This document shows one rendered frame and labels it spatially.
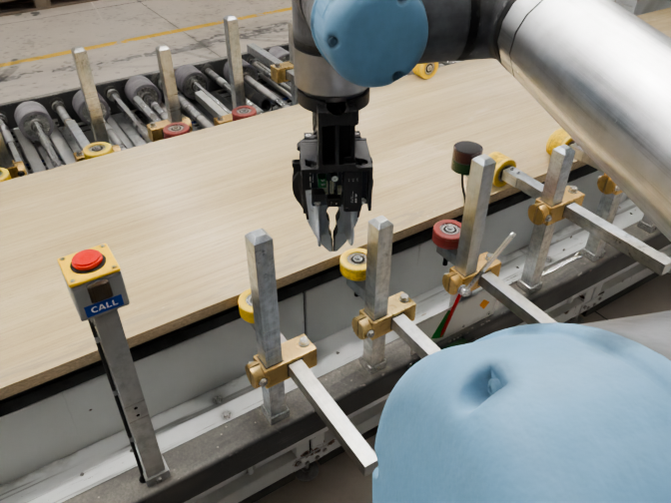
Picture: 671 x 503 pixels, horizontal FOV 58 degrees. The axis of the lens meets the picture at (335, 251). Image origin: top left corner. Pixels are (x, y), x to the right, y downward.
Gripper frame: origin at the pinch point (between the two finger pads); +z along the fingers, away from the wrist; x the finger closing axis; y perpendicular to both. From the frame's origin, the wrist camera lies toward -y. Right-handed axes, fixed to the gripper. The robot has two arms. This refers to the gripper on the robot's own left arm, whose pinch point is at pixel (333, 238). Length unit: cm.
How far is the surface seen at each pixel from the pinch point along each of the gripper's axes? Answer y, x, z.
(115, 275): -7.8, -29.6, 10.7
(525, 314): -32, 44, 47
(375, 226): -32.5, 10.4, 21.9
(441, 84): -144, 49, 42
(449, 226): -57, 32, 41
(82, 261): -8.6, -33.8, 8.6
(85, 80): -115, -63, 25
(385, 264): -32.4, 12.7, 31.3
